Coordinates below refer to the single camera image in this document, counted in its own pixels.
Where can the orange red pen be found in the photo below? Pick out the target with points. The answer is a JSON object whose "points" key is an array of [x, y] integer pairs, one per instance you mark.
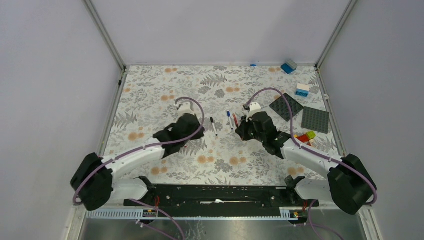
{"points": [[235, 120]]}

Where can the colourful lego brick pile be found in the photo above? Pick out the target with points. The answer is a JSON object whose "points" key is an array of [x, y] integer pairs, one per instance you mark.
{"points": [[307, 138]]}

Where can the grey lego baseplate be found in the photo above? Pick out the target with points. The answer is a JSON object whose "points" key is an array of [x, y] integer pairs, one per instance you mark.
{"points": [[315, 120]]}

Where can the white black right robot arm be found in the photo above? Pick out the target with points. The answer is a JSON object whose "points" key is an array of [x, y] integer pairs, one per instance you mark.
{"points": [[346, 182]]}

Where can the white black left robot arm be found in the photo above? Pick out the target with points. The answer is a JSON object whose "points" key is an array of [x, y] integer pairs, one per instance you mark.
{"points": [[98, 181]]}

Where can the blue grey lego brick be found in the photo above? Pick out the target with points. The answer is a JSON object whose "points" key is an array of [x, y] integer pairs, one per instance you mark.
{"points": [[289, 66]]}

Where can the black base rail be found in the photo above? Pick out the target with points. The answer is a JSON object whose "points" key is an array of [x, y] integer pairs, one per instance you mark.
{"points": [[224, 200]]}

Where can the white marker blue end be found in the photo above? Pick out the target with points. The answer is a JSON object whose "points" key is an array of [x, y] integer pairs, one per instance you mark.
{"points": [[230, 119]]}

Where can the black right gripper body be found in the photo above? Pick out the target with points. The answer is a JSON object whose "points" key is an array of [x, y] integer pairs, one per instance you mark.
{"points": [[249, 132]]}

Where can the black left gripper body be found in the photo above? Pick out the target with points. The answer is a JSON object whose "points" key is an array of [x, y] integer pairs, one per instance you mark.
{"points": [[199, 135]]}

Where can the dark green lego baseplate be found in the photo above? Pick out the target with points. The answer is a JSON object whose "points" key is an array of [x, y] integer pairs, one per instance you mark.
{"points": [[280, 107]]}

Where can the floral table mat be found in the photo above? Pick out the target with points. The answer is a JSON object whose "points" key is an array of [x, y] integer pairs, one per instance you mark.
{"points": [[146, 106]]}

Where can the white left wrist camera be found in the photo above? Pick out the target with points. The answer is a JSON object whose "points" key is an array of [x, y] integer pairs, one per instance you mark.
{"points": [[184, 108]]}

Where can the white marker black tip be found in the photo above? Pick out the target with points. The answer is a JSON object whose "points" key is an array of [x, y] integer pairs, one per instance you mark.
{"points": [[212, 121]]}

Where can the white blue lego brick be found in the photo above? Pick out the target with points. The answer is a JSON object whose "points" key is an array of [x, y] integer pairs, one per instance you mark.
{"points": [[302, 90]]}

